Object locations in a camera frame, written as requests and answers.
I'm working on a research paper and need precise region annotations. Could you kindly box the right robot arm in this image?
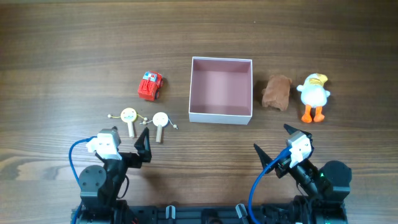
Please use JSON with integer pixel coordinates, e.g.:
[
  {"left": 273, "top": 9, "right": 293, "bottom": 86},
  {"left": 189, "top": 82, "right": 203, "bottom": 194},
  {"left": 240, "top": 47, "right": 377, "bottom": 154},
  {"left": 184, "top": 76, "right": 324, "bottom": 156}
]
[{"left": 248, "top": 124, "right": 352, "bottom": 224}]

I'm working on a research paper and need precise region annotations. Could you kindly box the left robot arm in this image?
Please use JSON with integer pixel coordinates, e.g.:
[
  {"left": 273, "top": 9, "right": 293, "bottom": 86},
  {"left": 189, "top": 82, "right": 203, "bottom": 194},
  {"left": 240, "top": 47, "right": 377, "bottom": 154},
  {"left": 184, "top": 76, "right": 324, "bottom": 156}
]
[{"left": 71, "top": 126, "right": 152, "bottom": 223}]

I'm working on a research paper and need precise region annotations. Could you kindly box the brown plush toy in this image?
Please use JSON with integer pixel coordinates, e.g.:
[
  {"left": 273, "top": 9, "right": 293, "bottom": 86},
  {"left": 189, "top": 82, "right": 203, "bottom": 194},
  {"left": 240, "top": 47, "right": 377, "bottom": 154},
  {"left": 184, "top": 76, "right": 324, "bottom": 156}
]
[{"left": 262, "top": 75, "right": 292, "bottom": 111}]

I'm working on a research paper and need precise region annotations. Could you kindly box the red toy fire truck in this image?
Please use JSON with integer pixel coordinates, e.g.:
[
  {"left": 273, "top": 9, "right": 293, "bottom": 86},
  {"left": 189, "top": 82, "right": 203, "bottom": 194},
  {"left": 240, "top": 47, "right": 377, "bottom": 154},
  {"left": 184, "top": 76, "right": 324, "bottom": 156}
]
[{"left": 137, "top": 71, "right": 164, "bottom": 101}]

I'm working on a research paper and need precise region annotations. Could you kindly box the pink cardboard box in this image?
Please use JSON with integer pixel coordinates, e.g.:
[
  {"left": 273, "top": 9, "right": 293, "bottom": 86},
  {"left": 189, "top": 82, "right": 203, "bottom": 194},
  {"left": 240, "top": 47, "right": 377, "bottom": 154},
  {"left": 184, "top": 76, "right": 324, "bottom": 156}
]
[{"left": 188, "top": 57, "right": 253, "bottom": 125}]

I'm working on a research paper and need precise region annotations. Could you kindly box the white plush duck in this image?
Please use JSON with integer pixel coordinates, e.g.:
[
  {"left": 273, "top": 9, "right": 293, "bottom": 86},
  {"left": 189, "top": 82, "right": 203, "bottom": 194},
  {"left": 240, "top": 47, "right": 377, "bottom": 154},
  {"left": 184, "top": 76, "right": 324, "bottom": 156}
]
[{"left": 297, "top": 73, "right": 331, "bottom": 123}]

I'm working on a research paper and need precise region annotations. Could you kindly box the white rattle drum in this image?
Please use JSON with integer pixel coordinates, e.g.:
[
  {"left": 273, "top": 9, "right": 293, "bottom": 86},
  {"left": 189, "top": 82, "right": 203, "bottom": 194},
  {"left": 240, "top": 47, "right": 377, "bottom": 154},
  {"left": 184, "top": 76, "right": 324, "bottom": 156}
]
[{"left": 141, "top": 112, "right": 178, "bottom": 143}]

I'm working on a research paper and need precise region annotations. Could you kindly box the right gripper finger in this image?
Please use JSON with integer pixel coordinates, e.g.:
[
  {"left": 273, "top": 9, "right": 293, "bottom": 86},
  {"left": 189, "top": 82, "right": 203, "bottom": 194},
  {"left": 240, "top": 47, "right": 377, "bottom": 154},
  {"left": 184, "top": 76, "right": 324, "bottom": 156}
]
[
  {"left": 284, "top": 124, "right": 312, "bottom": 139},
  {"left": 254, "top": 144, "right": 273, "bottom": 169}
]

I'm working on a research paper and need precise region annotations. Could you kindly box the left blue cable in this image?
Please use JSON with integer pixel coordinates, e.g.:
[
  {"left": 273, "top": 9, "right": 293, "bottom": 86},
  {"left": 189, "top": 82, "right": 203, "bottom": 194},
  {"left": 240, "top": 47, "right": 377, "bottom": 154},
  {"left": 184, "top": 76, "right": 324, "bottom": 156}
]
[{"left": 68, "top": 136, "right": 98, "bottom": 224}]

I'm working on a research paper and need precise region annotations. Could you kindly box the yellow rattle drum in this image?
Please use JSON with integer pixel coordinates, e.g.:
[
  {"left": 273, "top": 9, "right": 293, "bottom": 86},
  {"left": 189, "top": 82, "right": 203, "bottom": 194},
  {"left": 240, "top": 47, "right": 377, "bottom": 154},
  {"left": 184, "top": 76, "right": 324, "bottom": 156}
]
[{"left": 107, "top": 108, "right": 149, "bottom": 138}]

